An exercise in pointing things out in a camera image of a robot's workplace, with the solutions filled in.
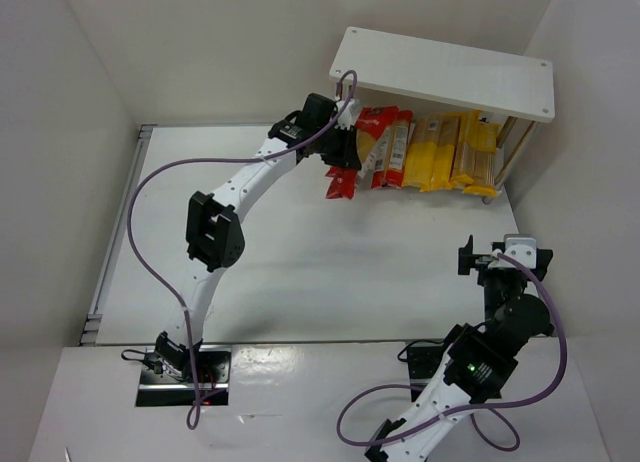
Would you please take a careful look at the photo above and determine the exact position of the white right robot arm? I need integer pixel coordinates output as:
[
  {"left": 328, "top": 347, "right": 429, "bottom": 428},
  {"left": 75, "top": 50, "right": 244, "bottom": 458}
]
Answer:
[{"left": 365, "top": 234, "right": 553, "bottom": 461}]

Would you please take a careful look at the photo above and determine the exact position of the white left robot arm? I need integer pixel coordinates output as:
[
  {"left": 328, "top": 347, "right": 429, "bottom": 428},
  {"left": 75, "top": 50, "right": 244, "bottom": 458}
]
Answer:
[{"left": 154, "top": 93, "right": 361, "bottom": 380}]

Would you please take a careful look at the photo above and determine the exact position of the red spaghetti bag on shelf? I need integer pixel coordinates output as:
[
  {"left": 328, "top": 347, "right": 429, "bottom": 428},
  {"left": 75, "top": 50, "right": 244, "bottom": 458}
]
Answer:
[{"left": 325, "top": 166, "right": 343, "bottom": 178}]

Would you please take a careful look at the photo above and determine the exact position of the white two-tier shelf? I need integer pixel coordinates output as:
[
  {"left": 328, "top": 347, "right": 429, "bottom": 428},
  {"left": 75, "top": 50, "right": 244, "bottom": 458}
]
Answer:
[{"left": 329, "top": 27, "right": 555, "bottom": 204}]

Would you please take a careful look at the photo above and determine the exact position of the red white-backed spaghetti bag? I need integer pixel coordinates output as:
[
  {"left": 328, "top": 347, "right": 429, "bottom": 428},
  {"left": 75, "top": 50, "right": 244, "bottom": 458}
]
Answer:
[{"left": 371, "top": 110, "right": 413, "bottom": 189}]

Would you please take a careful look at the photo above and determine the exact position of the yellow spaghetti bag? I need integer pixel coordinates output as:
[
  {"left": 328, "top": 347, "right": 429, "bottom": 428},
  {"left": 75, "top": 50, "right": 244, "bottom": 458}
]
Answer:
[
  {"left": 463, "top": 122, "right": 500, "bottom": 198},
  {"left": 402, "top": 113, "right": 443, "bottom": 192},
  {"left": 420, "top": 113, "right": 461, "bottom": 192},
  {"left": 450, "top": 110, "right": 481, "bottom": 189}
]

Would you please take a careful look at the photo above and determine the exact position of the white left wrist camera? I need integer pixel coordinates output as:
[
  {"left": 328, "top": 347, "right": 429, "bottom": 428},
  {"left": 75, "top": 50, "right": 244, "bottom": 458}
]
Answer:
[{"left": 336, "top": 98, "right": 362, "bottom": 130}]

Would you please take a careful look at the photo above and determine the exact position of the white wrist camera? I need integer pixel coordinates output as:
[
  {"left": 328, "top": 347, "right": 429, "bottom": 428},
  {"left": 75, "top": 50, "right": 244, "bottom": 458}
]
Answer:
[
  {"left": 488, "top": 234, "right": 538, "bottom": 269},
  {"left": 336, "top": 98, "right": 362, "bottom": 130}
]

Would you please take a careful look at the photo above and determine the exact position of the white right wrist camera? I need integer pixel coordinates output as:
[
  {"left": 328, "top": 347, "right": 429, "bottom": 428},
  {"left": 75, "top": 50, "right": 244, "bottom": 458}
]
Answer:
[{"left": 488, "top": 234, "right": 538, "bottom": 269}]

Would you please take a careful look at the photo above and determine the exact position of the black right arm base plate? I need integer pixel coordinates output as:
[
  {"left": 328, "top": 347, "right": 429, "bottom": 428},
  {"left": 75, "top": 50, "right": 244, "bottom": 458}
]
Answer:
[{"left": 396, "top": 339, "right": 444, "bottom": 402}]

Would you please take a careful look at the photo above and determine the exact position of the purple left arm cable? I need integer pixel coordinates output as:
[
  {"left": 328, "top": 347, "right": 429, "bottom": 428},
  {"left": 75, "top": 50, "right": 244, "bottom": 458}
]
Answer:
[{"left": 127, "top": 70, "right": 359, "bottom": 431}]

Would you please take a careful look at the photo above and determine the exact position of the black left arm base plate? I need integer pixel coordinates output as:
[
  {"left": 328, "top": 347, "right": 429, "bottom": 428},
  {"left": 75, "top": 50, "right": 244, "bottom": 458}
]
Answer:
[{"left": 135, "top": 345, "right": 232, "bottom": 408}]

